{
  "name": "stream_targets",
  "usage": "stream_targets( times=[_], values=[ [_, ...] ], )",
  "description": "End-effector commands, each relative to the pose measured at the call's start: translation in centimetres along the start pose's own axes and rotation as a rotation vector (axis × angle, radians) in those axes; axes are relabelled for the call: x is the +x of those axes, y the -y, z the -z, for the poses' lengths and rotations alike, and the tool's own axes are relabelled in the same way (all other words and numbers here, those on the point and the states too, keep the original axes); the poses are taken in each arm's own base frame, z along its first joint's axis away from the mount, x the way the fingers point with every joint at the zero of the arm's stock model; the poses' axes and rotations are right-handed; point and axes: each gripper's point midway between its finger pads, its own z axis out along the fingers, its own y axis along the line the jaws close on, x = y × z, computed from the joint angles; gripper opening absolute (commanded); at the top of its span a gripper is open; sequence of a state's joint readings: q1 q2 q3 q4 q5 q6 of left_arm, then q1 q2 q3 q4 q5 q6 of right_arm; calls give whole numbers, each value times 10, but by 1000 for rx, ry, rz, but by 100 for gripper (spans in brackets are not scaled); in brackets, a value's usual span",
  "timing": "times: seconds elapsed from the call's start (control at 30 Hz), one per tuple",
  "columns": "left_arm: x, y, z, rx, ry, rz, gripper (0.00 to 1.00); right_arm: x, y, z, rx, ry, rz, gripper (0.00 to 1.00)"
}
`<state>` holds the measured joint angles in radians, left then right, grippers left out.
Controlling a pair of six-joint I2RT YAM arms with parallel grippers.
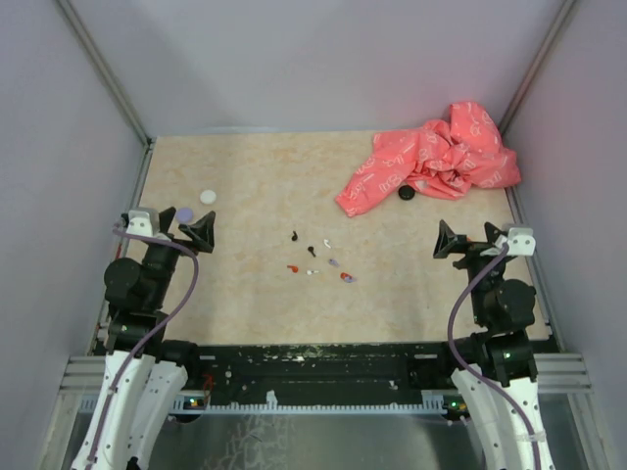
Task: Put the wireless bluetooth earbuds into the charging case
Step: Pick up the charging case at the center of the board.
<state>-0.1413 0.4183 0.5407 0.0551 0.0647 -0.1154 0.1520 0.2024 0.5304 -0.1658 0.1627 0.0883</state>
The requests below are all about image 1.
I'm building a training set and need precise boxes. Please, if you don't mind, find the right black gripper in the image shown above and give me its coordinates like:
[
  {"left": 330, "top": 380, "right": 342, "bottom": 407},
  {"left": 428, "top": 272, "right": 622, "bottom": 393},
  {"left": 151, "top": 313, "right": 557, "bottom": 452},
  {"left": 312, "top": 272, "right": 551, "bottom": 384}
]
[{"left": 434, "top": 218, "right": 512, "bottom": 324}]

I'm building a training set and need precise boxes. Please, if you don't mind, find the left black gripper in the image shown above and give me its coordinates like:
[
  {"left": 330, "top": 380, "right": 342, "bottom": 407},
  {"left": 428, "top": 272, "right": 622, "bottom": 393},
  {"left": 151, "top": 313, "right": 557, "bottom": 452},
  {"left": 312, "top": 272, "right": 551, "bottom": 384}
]
[{"left": 142, "top": 207, "right": 215, "bottom": 307}]

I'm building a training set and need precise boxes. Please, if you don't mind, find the white charging case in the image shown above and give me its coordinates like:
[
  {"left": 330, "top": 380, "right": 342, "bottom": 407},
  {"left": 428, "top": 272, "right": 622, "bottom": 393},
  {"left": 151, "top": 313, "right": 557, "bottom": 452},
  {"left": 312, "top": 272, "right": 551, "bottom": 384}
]
[{"left": 199, "top": 190, "right": 217, "bottom": 205}]

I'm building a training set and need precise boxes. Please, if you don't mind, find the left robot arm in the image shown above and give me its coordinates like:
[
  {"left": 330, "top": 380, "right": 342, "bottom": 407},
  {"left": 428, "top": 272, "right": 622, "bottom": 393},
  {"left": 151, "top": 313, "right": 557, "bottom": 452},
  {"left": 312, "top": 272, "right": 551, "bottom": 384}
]
[{"left": 72, "top": 207, "right": 217, "bottom": 469}]

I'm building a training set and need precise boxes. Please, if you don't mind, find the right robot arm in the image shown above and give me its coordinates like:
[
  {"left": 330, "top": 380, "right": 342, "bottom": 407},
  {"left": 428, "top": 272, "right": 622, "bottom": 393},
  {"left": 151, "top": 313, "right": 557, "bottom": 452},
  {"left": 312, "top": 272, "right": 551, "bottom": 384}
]
[{"left": 433, "top": 221, "right": 555, "bottom": 469}]

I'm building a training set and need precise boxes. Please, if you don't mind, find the black charging case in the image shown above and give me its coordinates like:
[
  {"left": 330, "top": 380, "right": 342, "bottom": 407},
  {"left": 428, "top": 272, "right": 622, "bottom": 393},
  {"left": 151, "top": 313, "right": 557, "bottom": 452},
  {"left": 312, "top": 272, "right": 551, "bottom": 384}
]
[{"left": 398, "top": 185, "right": 415, "bottom": 201}]

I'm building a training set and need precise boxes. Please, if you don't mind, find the pink patterned cloth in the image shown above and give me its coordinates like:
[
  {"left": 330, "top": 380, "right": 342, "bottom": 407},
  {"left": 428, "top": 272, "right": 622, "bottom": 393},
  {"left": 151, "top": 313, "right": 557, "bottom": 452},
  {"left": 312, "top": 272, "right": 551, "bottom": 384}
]
[{"left": 335, "top": 101, "right": 521, "bottom": 217}]

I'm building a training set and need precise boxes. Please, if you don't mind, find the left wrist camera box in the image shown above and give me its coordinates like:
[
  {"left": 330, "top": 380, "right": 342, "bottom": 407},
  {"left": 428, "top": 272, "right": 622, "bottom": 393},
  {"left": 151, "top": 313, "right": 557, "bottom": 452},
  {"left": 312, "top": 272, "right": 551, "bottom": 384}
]
[{"left": 122, "top": 208, "right": 160, "bottom": 239}]

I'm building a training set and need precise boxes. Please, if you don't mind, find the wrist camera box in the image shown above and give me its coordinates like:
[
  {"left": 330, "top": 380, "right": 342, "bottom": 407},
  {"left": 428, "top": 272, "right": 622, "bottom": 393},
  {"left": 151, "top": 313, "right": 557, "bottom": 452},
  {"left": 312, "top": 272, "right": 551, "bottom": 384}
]
[
  {"left": 122, "top": 208, "right": 160, "bottom": 239},
  {"left": 499, "top": 225, "right": 536, "bottom": 257}
]

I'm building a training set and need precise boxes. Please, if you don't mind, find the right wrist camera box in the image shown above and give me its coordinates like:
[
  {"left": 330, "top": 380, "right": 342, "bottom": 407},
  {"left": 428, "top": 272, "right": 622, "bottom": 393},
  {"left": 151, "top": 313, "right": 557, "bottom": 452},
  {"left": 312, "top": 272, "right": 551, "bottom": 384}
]
[{"left": 499, "top": 225, "right": 536, "bottom": 257}]

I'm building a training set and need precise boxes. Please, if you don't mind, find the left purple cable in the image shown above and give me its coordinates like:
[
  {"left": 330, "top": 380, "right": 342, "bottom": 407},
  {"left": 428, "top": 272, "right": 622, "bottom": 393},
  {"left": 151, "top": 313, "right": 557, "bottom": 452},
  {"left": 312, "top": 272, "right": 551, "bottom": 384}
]
[{"left": 75, "top": 222, "right": 200, "bottom": 470}]

